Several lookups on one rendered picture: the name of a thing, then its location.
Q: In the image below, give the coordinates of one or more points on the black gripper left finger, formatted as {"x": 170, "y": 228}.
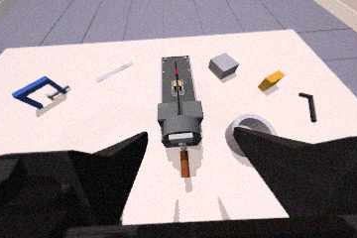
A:
{"x": 102, "y": 180}

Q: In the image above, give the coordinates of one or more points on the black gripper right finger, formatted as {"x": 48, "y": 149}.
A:
{"x": 304, "y": 178}

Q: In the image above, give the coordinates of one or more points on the grey hollow cylinder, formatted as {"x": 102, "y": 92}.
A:
{"x": 254, "y": 122}

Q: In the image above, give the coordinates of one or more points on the brown-yellow box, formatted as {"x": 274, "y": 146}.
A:
{"x": 271, "y": 80}

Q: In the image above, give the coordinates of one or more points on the black l-shaped bar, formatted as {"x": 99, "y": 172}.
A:
{"x": 311, "y": 106}

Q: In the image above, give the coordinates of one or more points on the grey flat bar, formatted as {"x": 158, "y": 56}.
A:
{"x": 114, "y": 71}

